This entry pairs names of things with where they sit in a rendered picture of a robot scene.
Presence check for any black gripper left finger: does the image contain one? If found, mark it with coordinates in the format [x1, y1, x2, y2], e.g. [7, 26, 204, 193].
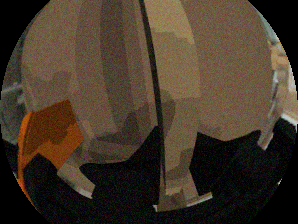
[80, 127, 161, 205]

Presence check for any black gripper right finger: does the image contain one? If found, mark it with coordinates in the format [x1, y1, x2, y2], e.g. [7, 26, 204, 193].
[189, 129, 261, 196]

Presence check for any long wooden rail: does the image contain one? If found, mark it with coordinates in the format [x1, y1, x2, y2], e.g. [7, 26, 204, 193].
[138, 0, 201, 194]

